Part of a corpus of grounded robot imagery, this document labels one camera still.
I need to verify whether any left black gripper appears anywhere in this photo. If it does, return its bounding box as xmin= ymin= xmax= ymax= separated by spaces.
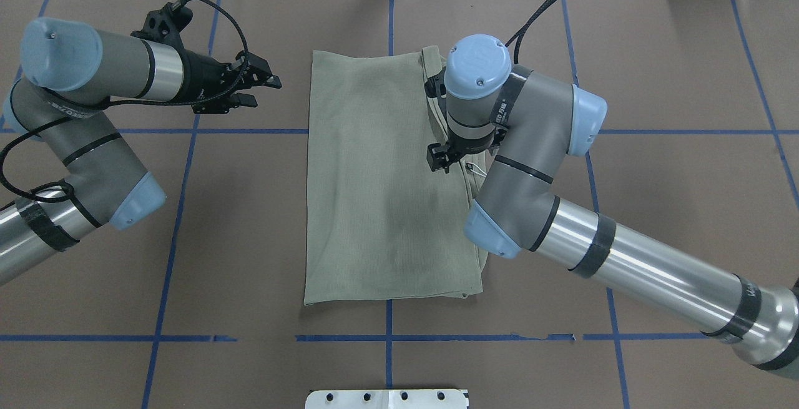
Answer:
xmin=131 ymin=2 xmax=283 ymax=115

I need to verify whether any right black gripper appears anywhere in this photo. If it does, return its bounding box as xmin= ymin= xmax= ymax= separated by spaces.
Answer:
xmin=424 ymin=74 xmax=507 ymax=174

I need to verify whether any olive green long-sleeve shirt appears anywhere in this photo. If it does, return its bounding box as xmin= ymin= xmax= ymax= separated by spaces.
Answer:
xmin=303 ymin=46 xmax=488 ymax=306

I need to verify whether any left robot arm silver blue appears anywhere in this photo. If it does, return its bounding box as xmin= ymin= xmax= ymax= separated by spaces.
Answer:
xmin=1 ymin=0 xmax=282 ymax=283

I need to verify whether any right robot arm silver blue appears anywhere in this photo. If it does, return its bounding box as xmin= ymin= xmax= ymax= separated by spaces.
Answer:
xmin=426 ymin=34 xmax=798 ymax=380

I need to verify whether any white shirt hang tag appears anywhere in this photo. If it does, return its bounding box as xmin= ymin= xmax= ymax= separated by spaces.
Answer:
xmin=465 ymin=161 xmax=488 ymax=178

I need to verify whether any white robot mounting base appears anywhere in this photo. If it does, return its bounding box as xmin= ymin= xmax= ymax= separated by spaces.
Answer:
xmin=305 ymin=388 xmax=471 ymax=408

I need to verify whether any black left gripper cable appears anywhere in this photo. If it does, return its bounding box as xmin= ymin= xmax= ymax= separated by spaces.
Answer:
xmin=0 ymin=0 xmax=250 ymax=204

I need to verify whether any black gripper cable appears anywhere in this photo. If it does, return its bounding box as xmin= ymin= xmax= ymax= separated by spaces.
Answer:
xmin=504 ymin=0 xmax=581 ymax=47
xmin=0 ymin=0 xmax=250 ymax=204

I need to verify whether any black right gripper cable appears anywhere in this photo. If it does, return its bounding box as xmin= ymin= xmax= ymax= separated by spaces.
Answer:
xmin=504 ymin=0 xmax=581 ymax=47

